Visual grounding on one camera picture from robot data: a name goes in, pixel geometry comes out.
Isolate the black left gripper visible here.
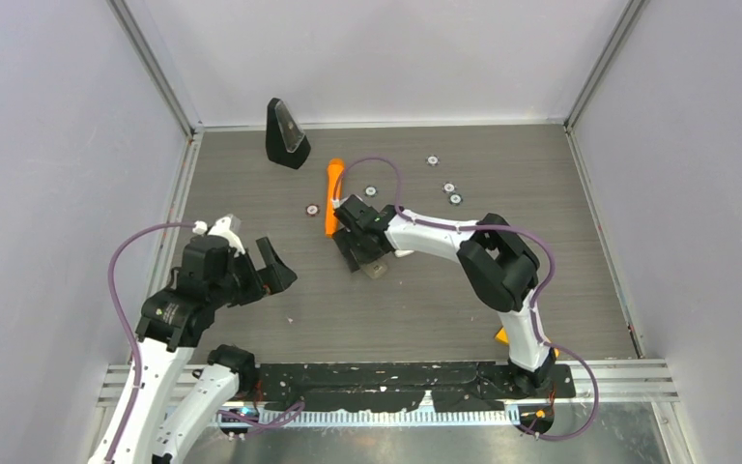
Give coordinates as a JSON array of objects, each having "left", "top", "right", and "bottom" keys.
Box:
[{"left": 211, "top": 236, "right": 297, "bottom": 306}]

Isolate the red white remote control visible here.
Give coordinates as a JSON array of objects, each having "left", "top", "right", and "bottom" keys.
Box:
[{"left": 394, "top": 249, "right": 414, "bottom": 258}]

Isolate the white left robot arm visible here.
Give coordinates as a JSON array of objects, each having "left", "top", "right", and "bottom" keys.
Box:
[{"left": 89, "top": 232, "right": 297, "bottom": 463}]

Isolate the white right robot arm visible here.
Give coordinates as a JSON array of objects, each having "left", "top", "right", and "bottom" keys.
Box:
[{"left": 332, "top": 195, "right": 557, "bottom": 397}]

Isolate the poker chip right lower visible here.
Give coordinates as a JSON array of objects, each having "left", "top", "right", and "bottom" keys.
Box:
[{"left": 448, "top": 193, "right": 463, "bottom": 205}]

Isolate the black wedge stand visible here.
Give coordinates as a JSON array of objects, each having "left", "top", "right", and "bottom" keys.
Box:
[{"left": 265, "top": 98, "right": 311, "bottom": 170}]

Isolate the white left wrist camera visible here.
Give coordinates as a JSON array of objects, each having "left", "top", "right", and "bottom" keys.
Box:
[{"left": 192, "top": 214, "right": 246, "bottom": 254}]

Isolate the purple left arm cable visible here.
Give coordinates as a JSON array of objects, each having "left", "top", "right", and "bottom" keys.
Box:
[{"left": 102, "top": 221, "right": 199, "bottom": 464}]

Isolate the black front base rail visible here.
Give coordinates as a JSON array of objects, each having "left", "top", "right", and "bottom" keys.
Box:
[{"left": 258, "top": 361, "right": 576, "bottom": 413}]

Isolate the yellow triangular frame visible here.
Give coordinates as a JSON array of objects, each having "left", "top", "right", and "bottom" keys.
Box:
[{"left": 494, "top": 327, "right": 560, "bottom": 359}]

